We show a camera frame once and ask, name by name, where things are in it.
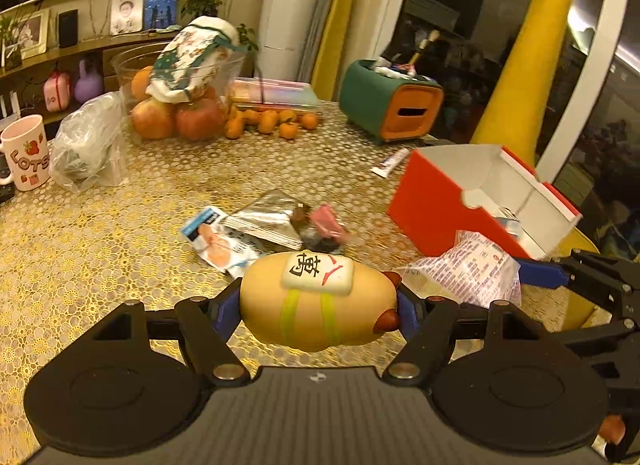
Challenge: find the small potted grass plant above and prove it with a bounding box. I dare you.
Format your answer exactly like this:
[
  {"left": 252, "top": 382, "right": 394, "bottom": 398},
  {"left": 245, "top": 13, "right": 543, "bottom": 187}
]
[{"left": 0, "top": 5, "right": 32, "bottom": 71}]

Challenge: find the person's right hand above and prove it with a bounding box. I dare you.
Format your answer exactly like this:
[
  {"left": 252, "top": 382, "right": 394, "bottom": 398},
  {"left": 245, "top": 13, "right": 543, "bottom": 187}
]
[{"left": 597, "top": 415, "right": 627, "bottom": 446}]

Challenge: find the printed cloth bag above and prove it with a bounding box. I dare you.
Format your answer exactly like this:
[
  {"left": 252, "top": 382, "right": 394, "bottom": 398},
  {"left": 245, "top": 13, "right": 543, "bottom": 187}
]
[{"left": 147, "top": 16, "right": 238, "bottom": 103}]

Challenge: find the white router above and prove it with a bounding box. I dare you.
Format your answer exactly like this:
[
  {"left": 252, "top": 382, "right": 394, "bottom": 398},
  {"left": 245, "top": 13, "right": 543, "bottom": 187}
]
[{"left": 0, "top": 92, "right": 23, "bottom": 121}]

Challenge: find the yellow squishy toy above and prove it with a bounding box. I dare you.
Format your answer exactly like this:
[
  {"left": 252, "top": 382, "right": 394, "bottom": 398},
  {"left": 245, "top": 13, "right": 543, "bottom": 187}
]
[{"left": 239, "top": 251, "right": 403, "bottom": 348}]

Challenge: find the red cardboard box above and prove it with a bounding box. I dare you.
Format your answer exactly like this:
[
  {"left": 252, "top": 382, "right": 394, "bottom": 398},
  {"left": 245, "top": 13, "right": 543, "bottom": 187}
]
[{"left": 387, "top": 144, "right": 583, "bottom": 262}]

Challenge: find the green orange tissue box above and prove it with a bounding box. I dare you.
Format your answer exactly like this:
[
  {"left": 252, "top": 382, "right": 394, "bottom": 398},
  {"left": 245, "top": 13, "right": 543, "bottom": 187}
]
[{"left": 339, "top": 59, "right": 445, "bottom": 145}]

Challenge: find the purple kettlebell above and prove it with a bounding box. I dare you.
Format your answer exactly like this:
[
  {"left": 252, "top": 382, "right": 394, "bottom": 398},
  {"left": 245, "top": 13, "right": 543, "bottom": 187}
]
[{"left": 74, "top": 59, "right": 105, "bottom": 105}]

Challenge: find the pink strawberry mug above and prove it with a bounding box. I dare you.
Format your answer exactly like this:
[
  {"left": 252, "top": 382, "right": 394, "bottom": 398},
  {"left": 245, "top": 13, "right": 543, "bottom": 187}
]
[{"left": 0, "top": 114, "right": 51, "bottom": 192}]

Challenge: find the silver foil snack packet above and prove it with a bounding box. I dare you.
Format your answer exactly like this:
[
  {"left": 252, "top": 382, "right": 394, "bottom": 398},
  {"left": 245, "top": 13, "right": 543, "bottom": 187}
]
[{"left": 227, "top": 189, "right": 313, "bottom": 251}]

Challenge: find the row of small tangerines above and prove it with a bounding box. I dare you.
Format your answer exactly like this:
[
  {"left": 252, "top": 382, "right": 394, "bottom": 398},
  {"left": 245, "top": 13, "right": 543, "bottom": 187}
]
[{"left": 224, "top": 109, "right": 321, "bottom": 141}]

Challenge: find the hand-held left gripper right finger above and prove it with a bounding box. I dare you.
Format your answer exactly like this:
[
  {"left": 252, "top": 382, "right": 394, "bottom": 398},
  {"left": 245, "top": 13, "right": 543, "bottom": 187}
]
[{"left": 382, "top": 287, "right": 546, "bottom": 389}]

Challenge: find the grey curtain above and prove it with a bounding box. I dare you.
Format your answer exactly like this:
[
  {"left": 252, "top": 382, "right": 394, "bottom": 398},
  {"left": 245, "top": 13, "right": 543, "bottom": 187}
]
[{"left": 300, "top": 0, "right": 361, "bottom": 96}]

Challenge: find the yellow giraffe figure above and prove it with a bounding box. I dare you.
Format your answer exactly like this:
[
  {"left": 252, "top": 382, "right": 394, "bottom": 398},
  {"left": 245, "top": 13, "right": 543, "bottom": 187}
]
[{"left": 470, "top": 0, "right": 601, "bottom": 331}]

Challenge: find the black speaker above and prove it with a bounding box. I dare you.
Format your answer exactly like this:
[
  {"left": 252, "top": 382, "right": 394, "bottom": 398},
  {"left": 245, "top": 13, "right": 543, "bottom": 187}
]
[{"left": 57, "top": 9, "right": 79, "bottom": 48}]

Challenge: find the white standing air conditioner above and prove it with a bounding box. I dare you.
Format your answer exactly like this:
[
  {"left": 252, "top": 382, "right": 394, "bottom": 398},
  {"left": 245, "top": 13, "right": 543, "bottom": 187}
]
[{"left": 257, "top": 0, "right": 341, "bottom": 96}]

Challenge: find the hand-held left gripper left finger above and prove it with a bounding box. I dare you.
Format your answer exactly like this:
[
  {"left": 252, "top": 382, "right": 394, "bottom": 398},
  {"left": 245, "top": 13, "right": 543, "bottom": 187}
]
[{"left": 92, "top": 277, "right": 251, "bottom": 387}]

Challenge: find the red apple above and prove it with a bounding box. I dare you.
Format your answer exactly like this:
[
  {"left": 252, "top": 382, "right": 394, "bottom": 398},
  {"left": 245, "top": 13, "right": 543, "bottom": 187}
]
[
  {"left": 131, "top": 98, "right": 177, "bottom": 140},
  {"left": 175, "top": 98, "right": 228, "bottom": 142}
]

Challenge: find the yellow curtain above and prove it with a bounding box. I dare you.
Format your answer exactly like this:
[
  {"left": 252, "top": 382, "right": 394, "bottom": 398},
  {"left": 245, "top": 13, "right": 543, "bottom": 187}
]
[{"left": 320, "top": 0, "right": 416, "bottom": 101}]

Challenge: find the portrait photo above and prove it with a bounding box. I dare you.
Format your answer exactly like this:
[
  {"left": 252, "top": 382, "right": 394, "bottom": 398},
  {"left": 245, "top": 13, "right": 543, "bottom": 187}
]
[{"left": 110, "top": 0, "right": 143, "bottom": 36}]

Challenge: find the blue photo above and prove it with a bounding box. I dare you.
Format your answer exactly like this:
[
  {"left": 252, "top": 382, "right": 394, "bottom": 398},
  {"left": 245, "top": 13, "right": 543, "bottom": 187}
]
[{"left": 144, "top": 0, "right": 178, "bottom": 31}]

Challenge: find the gold lace covered desktop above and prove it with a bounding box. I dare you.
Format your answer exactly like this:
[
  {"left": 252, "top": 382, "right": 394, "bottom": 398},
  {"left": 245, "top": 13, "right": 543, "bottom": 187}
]
[{"left": 0, "top": 100, "right": 601, "bottom": 446}]

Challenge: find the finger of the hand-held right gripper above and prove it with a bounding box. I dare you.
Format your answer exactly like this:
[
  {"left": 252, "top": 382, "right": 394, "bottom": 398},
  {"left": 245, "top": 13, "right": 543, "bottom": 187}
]
[
  {"left": 515, "top": 249, "right": 640, "bottom": 318},
  {"left": 544, "top": 317, "right": 640, "bottom": 361}
]

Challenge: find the dark snack packet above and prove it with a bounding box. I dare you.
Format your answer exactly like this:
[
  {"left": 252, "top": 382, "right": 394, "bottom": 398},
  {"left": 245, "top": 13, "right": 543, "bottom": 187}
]
[{"left": 290, "top": 205, "right": 351, "bottom": 253}]

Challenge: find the orange fruit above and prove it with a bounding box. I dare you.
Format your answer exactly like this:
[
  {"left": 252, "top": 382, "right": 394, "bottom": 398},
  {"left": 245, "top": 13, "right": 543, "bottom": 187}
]
[{"left": 131, "top": 66, "right": 153, "bottom": 102}]

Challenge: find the makeup brush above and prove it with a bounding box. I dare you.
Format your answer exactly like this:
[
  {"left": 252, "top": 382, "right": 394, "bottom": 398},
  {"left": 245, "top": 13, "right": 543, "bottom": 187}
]
[{"left": 407, "top": 29, "right": 441, "bottom": 71}]

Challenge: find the pastel plastic pencil case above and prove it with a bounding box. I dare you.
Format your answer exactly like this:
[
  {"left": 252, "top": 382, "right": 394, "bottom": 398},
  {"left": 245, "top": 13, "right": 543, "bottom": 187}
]
[{"left": 230, "top": 78, "right": 323, "bottom": 113}]

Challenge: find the clear plastic bag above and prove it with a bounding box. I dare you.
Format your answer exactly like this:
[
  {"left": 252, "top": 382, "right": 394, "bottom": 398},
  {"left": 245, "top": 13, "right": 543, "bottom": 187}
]
[{"left": 49, "top": 91, "right": 130, "bottom": 194}]

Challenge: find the white window frame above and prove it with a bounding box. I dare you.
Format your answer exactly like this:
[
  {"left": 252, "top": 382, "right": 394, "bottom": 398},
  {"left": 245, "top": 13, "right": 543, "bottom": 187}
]
[{"left": 535, "top": 0, "right": 640, "bottom": 186}]

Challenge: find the small pink case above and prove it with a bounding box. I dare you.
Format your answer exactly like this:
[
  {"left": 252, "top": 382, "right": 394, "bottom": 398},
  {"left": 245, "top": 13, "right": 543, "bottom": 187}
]
[{"left": 43, "top": 70, "right": 71, "bottom": 111}]

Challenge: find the wooden media cabinet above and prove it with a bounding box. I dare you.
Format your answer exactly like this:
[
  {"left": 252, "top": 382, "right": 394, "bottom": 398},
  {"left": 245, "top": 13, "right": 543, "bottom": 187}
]
[{"left": 0, "top": 0, "right": 201, "bottom": 146}]

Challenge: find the pink candy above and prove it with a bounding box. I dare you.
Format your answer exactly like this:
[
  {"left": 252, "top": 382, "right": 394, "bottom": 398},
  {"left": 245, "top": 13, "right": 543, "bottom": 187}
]
[{"left": 309, "top": 202, "right": 348, "bottom": 241}]

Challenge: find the pink white printed plastic packet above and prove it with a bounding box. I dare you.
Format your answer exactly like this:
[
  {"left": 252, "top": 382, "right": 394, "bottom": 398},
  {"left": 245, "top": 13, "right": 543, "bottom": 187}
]
[{"left": 400, "top": 230, "right": 522, "bottom": 308}]

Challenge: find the white photo frame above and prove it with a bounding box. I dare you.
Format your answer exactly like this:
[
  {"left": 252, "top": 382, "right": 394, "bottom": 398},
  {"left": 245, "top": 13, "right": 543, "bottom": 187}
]
[{"left": 17, "top": 10, "right": 50, "bottom": 58}]

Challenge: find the glass fruit bowl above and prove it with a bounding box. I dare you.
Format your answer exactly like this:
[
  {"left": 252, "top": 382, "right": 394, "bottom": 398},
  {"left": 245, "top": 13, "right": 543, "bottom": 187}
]
[{"left": 111, "top": 42, "right": 246, "bottom": 141}]

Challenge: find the white ointment tube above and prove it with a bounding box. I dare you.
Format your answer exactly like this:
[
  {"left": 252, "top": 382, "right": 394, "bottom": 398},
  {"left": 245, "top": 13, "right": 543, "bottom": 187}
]
[{"left": 371, "top": 148, "right": 412, "bottom": 179}]

